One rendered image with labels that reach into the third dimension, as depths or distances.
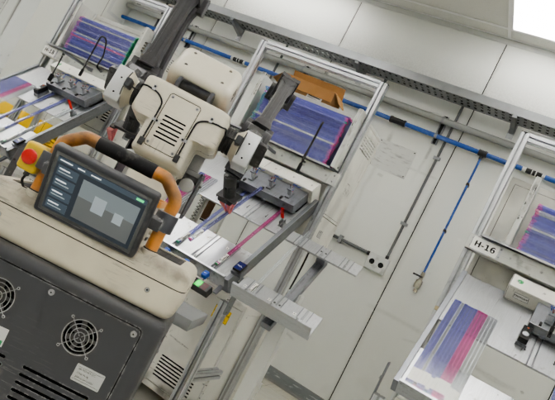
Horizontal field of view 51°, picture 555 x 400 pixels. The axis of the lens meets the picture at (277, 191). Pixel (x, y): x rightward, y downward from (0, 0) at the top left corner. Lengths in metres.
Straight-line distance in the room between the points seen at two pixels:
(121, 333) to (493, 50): 3.73
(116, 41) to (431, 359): 2.57
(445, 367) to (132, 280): 1.30
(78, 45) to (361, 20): 2.24
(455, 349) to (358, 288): 1.97
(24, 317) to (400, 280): 3.11
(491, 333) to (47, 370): 1.67
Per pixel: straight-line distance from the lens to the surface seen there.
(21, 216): 1.45
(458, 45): 4.65
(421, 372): 2.23
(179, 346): 2.84
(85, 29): 3.95
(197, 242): 2.58
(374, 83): 3.01
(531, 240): 2.65
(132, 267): 1.38
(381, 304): 4.20
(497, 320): 2.52
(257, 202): 2.81
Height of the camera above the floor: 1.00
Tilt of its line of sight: 3 degrees up
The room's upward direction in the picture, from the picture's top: 27 degrees clockwise
